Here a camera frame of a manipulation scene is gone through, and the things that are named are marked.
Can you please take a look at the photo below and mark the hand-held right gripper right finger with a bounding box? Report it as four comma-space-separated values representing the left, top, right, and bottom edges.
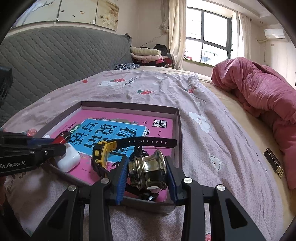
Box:
165, 158, 266, 241

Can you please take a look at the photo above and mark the pink quilt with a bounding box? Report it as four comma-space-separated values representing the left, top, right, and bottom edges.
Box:
211, 57, 296, 195

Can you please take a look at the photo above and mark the cream curtain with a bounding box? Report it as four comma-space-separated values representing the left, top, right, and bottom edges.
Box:
237, 11, 251, 61
169, 0, 186, 70

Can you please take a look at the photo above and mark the grey quilted headboard cover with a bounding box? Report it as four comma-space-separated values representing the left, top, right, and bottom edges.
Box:
0, 25, 133, 127

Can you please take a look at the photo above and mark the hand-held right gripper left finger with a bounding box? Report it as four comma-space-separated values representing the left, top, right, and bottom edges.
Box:
31, 160, 130, 241

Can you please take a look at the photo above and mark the shallow brown cardboard box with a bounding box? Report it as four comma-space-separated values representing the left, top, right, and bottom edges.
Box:
35, 101, 183, 214

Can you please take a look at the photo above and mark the floral wall panel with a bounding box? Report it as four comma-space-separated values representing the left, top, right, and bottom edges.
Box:
10, 0, 119, 30

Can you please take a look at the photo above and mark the red lighter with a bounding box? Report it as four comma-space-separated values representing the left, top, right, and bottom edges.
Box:
50, 132, 71, 145

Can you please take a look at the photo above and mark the pile of folded clothes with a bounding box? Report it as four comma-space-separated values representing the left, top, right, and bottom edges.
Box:
129, 44, 173, 67

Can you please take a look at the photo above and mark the window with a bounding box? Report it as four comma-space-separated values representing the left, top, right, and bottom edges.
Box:
185, 7, 240, 64

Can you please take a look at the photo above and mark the dark patterned cloth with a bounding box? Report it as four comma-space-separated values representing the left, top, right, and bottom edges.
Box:
114, 62, 140, 71

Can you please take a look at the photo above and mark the pink and blue book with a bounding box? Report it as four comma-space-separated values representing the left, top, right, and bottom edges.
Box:
50, 109, 174, 202

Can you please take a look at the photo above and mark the white earbud case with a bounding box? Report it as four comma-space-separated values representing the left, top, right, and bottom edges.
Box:
57, 142, 80, 172

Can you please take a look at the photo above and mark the black patterned hair clip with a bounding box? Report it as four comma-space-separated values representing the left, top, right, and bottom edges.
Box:
133, 146, 148, 160

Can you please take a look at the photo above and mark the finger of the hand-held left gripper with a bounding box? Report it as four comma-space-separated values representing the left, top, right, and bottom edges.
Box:
0, 133, 58, 146
23, 143, 67, 161

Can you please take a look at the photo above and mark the strawberry printed bed sheet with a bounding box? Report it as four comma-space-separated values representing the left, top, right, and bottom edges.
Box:
1, 68, 284, 241

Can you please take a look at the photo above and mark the black and yellow wristwatch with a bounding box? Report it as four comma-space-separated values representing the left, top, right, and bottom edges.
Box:
91, 136, 178, 178

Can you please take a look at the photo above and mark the brass metal fitting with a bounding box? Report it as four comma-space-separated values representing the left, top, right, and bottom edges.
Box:
128, 149, 168, 192

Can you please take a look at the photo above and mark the black gold rectangular pack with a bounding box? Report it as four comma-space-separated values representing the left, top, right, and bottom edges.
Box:
264, 148, 285, 179

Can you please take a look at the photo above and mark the white air conditioner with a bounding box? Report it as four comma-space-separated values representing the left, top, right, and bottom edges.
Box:
264, 28, 285, 39

